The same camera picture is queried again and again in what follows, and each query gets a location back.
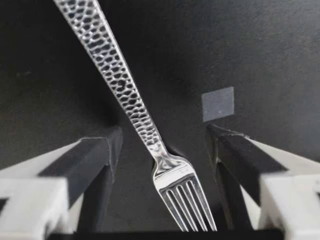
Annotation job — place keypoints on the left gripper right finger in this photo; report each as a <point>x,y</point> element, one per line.
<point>240,160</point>

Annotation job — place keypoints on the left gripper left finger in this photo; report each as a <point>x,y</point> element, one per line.
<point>82,162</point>

